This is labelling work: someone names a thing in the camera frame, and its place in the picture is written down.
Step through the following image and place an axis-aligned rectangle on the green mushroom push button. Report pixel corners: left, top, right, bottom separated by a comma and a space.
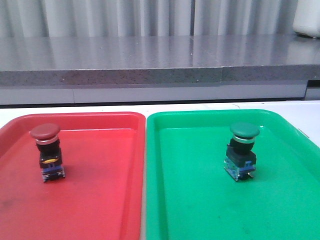
224, 122, 260, 182

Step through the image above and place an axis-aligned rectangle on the red mushroom push button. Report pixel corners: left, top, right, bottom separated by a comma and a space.
30, 123, 66, 183

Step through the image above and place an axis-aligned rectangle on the grey stone counter ledge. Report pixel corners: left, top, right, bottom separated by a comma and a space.
0, 34, 320, 88

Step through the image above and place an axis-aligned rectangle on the red plastic tray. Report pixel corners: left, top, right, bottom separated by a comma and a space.
0, 112, 146, 240

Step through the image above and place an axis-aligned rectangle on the green plastic tray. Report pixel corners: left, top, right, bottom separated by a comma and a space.
146, 109, 320, 240

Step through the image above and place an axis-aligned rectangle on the white jug on counter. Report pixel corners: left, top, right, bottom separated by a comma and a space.
292, 0, 320, 38

